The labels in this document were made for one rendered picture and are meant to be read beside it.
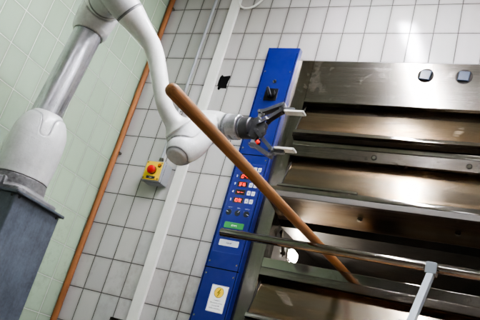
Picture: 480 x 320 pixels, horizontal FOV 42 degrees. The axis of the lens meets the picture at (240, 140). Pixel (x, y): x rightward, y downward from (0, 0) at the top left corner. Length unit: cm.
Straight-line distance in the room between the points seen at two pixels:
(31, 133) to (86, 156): 108
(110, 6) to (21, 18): 57
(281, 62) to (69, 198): 113
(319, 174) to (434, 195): 47
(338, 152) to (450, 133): 44
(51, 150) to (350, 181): 121
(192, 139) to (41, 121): 47
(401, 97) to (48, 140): 145
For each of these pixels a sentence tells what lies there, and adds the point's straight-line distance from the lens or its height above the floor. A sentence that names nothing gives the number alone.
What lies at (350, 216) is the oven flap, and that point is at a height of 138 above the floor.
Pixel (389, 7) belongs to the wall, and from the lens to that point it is 290.
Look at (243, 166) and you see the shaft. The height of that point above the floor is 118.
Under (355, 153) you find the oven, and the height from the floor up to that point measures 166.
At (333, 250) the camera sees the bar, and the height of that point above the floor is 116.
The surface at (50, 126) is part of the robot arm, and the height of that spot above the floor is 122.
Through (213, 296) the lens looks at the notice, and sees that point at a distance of 251.
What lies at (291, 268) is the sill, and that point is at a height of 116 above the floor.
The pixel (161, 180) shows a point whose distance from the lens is 278.
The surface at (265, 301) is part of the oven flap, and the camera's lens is 245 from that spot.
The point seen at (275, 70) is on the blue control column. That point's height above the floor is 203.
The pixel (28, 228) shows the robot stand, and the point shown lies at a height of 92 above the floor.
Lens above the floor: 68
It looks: 21 degrees up
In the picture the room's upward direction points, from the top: 16 degrees clockwise
